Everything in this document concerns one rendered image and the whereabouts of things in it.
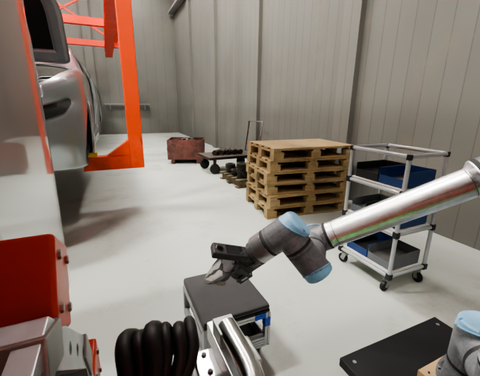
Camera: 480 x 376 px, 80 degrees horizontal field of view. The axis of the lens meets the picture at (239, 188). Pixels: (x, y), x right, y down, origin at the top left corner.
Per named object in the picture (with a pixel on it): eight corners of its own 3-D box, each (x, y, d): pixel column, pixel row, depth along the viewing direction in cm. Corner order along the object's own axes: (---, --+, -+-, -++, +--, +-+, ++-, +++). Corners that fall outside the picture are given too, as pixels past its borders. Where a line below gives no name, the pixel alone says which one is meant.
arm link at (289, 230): (312, 241, 80) (290, 213, 79) (277, 263, 84) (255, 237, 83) (311, 229, 89) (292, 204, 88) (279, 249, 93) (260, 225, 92)
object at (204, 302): (184, 325, 174) (181, 276, 164) (239, 309, 188) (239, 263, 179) (205, 386, 136) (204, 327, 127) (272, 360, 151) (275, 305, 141)
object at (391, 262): (334, 259, 250) (346, 145, 222) (369, 251, 266) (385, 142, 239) (387, 296, 203) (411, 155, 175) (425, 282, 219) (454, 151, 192)
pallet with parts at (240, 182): (297, 181, 506) (299, 158, 495) (236, 189, 460) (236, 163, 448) (274, 172, 576) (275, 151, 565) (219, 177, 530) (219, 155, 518)
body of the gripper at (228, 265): (239, 286, 93) (268, 267, 89) (221, 275, 88) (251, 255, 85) (236, 266, 99) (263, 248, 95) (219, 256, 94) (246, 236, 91)
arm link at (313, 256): (334, 257, 91) (310, 227, 90) (335, 279, 80) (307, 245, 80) (310, 271, 95) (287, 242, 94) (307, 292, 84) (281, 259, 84)
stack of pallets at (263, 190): (314, 192, 446) (319, 138, 423) (349, 210, 373) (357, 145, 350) (243, 199, 409) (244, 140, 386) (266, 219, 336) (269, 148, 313)
